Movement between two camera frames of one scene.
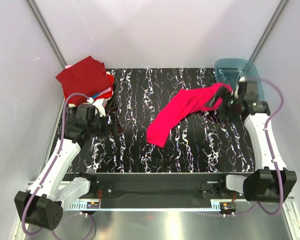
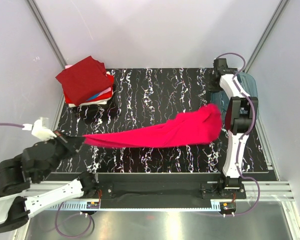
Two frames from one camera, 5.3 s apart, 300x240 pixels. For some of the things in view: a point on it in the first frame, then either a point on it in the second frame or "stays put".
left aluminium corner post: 47,33 stays put
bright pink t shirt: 183,103 → 201,127
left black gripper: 110,128 → 72,143
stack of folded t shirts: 87,76 stays put
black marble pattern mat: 207,142 stays put
